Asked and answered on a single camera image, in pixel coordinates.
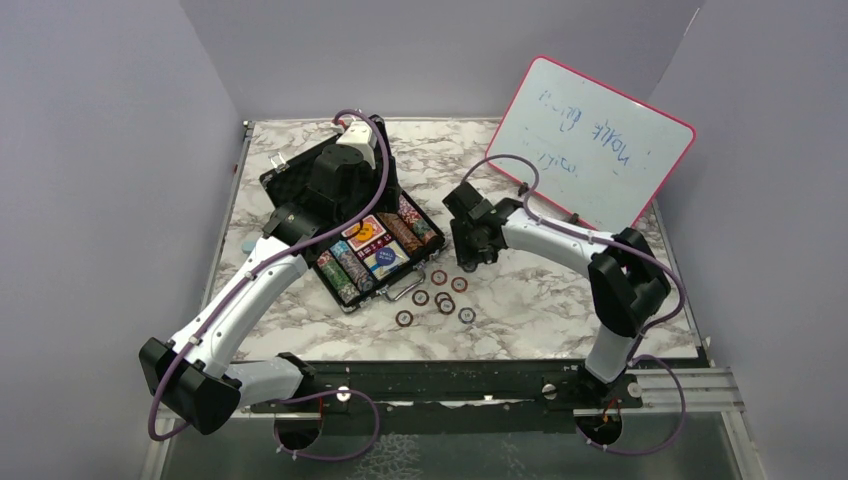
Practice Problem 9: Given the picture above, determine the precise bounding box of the red playing card deck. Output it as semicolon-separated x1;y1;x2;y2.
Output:
342;215;387;251

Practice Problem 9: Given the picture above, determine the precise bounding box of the orange dealer button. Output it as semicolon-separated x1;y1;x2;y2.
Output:
354;223;374;242

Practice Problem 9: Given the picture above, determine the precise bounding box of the blue dealer button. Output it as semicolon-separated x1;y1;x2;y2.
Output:
375;247;397;266

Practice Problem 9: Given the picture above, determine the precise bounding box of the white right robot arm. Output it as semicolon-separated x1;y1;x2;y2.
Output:
443;182;671;407

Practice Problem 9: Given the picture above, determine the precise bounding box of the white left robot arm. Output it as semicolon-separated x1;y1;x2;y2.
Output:
139;138;391;441

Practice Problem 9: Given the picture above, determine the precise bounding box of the black aluminium poker case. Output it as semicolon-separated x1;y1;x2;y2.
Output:
259;115;446;312

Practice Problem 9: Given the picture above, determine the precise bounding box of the light blue chip stack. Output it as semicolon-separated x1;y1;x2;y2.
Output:
330;240;356;262

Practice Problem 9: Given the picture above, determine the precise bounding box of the brown orange chip stack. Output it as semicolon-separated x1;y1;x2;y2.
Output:
377;212;424;257

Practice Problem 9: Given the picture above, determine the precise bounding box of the red dice row in case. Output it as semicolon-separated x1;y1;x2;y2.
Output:
356;240;391;260

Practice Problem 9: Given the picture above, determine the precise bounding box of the red white chip stack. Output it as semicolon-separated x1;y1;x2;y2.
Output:
316;250;335;269

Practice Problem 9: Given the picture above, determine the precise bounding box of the orange blue chip stack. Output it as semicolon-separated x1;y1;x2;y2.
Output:
338;252;375;293

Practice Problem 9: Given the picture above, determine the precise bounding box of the green chip stack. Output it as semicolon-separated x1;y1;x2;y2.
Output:
320;261;360;304

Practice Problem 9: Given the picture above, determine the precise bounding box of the pink framed whiteboard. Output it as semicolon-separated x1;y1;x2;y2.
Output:
485;56;696;232

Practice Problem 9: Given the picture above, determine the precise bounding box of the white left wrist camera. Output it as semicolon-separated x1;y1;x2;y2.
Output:
336;120;377;169

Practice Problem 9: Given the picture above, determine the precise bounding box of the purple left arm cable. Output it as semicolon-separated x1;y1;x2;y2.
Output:
146;109;392;463

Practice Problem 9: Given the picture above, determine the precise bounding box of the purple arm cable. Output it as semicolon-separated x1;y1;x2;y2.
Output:
146;109;392;463
460;154;687;458

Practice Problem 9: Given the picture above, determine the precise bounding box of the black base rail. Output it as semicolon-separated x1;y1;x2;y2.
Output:
244;360;643;436

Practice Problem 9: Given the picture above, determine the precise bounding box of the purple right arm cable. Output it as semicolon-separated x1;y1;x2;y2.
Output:
460;154;687;458

